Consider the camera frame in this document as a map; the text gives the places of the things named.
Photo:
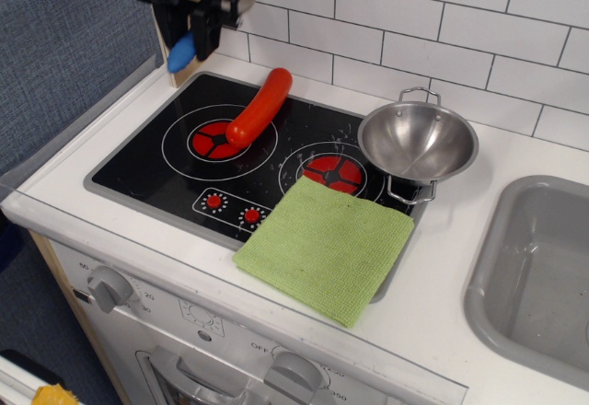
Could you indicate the grey oven knob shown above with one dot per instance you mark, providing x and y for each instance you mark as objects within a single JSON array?
[
  {"x": 109, "y": 288},
  {"x": 294, "y": 376}
]

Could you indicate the small steel pot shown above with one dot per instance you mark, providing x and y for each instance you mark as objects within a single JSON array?
[{"x": 417, "y": 143}]

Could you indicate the white toy kitchen cabinet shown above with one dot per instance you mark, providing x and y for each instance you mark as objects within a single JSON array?
[{"x": 411, "y": 345}]

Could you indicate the yellow object at corner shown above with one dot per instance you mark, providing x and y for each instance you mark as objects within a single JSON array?
[{"x": 54, "y": 395}]

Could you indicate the green woven cloth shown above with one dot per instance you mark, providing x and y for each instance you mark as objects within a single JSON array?
[{"x": 326, "y": 249}]

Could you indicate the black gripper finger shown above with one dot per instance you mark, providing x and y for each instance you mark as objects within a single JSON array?
[
  {"x": 173, "y": 22},
  {"x": 206, "y": 31}
]

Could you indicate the toy oven door handle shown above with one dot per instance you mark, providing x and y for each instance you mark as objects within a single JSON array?
[{"x": 197, "y": 380}]

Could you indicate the grey plastic sink basin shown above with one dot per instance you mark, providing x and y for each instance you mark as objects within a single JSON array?
[{"x": 527, "y": 299}]

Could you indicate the grey left oven knob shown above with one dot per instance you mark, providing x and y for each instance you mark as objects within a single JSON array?
[{"x": 109, "y": 288}]

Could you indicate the red toy hot dog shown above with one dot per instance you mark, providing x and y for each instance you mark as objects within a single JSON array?
[{"x": 259, "y": 113}]

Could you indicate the blue handled metal spoon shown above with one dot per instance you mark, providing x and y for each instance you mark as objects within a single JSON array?
[{"x": 183, "y": 53}]

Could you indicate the grey right oven knob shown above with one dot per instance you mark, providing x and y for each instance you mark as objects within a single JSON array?
[{"x": 294, "y": 376}]

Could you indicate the black toy stove top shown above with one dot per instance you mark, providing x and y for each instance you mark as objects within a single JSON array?
[{"x": 179, "y": 168}]

